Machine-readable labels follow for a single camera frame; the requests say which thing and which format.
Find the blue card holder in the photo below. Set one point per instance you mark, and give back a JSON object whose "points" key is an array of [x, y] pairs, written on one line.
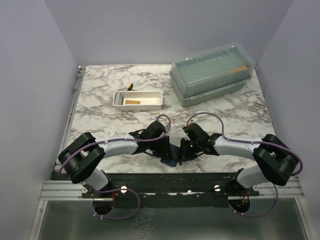
{"points": [[172, 157]]}

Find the stack of cards in tray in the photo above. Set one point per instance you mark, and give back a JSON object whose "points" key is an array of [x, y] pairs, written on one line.
{"points": [[118, 99]]}

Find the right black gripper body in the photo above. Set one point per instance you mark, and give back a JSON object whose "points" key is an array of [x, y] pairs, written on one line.
{"points": [[190, 148]]}

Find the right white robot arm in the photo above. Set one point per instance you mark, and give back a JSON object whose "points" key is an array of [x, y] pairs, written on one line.
{"points": [[275, 162]]}

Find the green bin with clear lid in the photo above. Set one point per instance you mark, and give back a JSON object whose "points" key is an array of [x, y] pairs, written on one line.
{"points": [[211, 73]]}

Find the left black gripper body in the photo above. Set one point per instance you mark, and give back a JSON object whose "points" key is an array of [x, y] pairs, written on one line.
{"points": [[159, 147]]}

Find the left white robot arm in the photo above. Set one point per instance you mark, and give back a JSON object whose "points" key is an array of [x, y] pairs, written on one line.
{"points": [[81, 158]]}

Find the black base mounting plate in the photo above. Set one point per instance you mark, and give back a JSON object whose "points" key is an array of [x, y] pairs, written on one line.
{"points": [[167, 190]]}

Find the right aluminium rail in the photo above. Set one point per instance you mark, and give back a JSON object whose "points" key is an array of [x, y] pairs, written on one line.
{"points": [[293, 189]]}

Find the aluminium rail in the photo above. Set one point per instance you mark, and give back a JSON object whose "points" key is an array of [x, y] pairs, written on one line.
{"points": [[60, 190], [293, 189]]}

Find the left aluminium rail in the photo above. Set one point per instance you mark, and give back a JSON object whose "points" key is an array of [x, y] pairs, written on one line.
{"points": [[60, 190]]}

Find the gold card lying in tray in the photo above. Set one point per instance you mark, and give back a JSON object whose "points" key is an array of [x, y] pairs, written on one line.
{"points": [[132, 102]]}

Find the yellow black handled screwdriver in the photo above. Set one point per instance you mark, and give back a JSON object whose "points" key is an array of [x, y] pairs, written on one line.
{"points": [[130, 88]]}

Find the white rectangular tray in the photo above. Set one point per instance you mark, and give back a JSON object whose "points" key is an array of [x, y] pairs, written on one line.
{"points": [[138, 100]]}

